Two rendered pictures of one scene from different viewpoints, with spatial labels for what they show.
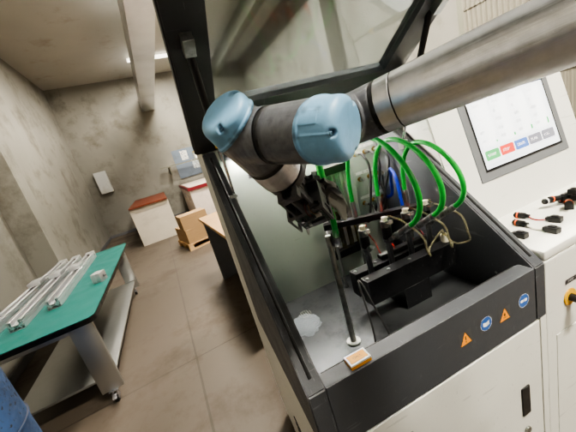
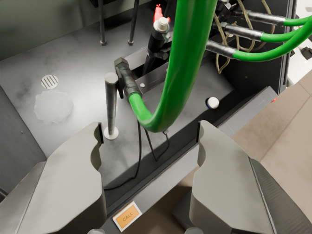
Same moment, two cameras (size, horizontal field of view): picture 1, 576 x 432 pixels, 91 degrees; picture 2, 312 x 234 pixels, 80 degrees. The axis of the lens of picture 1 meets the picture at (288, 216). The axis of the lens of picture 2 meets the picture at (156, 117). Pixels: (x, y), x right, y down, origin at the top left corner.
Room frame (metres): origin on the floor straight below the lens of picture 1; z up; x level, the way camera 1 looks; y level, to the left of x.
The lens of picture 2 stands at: (0.58, -0.05, 1.37)
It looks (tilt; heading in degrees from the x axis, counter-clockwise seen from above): 69 degrees down; 302
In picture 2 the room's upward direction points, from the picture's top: 39 degrees clockwise
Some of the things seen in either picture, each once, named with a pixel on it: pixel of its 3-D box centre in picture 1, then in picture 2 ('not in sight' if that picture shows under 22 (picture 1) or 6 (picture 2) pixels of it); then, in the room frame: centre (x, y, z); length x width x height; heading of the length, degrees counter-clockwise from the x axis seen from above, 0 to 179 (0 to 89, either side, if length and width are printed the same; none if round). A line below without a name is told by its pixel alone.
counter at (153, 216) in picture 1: (155, 214); not in sight; (7.55, 3.40, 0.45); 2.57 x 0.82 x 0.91; 22
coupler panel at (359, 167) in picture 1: (369, 175); not in sight; (1.11, -0.36, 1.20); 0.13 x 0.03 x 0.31; 107
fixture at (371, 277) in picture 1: (405, 276); (174, 62); (0.82, -0.32, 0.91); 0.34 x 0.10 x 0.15; 107
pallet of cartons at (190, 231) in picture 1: (204, 223); not in sight; (5.45, 1.61, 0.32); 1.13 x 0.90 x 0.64; 113
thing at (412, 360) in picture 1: (440, 344); (189, 153); (0.56, -0.27, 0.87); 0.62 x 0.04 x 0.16; 107
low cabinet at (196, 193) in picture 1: (225, 190); not in sight; (8.30, 1.57, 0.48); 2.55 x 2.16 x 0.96; 22
